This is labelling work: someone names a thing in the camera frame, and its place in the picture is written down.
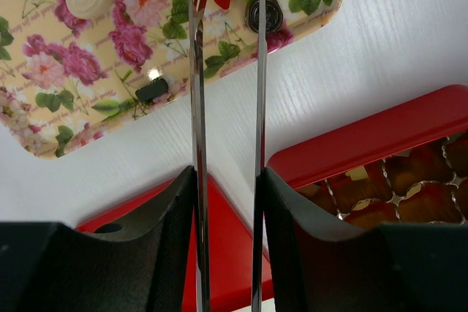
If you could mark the floral serving tray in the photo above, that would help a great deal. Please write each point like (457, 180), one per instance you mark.
(66, 81)

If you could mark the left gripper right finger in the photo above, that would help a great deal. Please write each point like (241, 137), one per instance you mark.
(321, 263)

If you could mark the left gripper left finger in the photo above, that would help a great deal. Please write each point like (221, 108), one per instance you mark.
(138, 263)

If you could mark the red chocolate box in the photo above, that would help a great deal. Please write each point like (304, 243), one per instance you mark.
(405, 164)

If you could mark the red box lid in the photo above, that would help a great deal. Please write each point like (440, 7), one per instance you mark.
(230, 250)

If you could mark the dark flat chocolate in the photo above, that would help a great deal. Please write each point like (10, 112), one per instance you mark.
(152, 90)

